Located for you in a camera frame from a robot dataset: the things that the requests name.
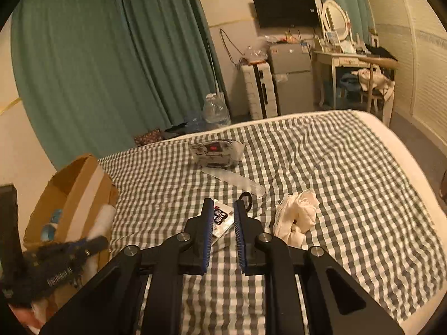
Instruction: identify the translucent white comb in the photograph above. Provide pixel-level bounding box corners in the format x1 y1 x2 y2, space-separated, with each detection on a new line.
201 167 266 197

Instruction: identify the clear zip pouch red label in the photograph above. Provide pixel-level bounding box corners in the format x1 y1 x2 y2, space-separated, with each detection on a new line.
189 139 245 169

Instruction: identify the person's left hand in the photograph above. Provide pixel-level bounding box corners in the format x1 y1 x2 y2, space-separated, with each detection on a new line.
9 305 41 334

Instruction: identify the white crumpled cloth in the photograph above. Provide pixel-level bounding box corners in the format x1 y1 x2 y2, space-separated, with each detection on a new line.
273 189 320 248

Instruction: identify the brown cardboard box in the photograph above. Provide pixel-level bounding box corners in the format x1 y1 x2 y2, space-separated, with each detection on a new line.
23 153 120 308

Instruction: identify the small card packet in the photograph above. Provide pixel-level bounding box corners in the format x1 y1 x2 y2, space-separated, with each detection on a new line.
212 199 234 244

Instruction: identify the checkered bed sheet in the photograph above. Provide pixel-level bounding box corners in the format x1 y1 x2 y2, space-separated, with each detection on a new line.
100 111 446 334

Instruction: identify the brown patterned bag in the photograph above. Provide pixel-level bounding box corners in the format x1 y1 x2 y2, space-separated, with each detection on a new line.
133 129 164 147

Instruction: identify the clear water bottle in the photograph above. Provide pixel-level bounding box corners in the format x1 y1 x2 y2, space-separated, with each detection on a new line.
202 93 231 129

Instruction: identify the white ribbed suitcase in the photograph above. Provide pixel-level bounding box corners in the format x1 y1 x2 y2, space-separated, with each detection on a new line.
241 62 278 120

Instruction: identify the wooden chair with clothes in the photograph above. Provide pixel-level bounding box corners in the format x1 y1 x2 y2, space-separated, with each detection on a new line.
353 56 398 127

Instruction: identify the green curtain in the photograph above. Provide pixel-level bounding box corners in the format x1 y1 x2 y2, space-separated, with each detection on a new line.
11 0 224 168

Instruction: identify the grey mini fridge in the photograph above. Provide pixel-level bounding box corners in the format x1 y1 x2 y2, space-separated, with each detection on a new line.
268 44 314 115

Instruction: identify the white dressing table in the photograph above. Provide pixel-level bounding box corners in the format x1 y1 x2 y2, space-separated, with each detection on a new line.
312 50 368 110

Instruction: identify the white round mirror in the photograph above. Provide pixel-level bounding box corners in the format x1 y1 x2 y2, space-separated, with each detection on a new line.
320 0 351 41

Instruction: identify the black hair tie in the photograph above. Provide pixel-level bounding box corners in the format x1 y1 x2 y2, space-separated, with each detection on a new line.
238 191 254 214

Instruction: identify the black wall television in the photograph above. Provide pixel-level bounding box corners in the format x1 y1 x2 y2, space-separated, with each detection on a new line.
253 0 320 28

